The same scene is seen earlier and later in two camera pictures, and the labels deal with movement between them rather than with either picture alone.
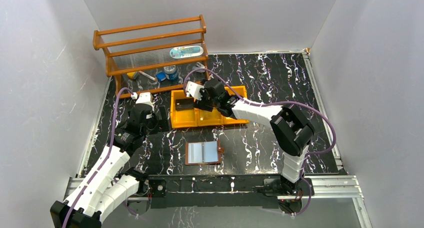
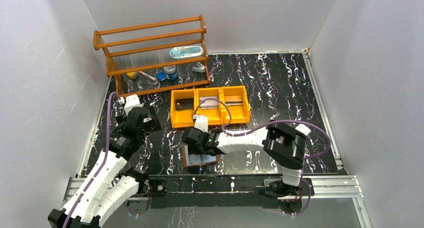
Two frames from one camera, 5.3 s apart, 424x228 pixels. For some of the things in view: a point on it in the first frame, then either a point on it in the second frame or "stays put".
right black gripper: x=201 y=103 → x=191 y=137
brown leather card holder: x=203 y=153 stays put
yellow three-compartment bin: x=200 y=117 stays put
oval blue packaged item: x=186 y=51 stays put
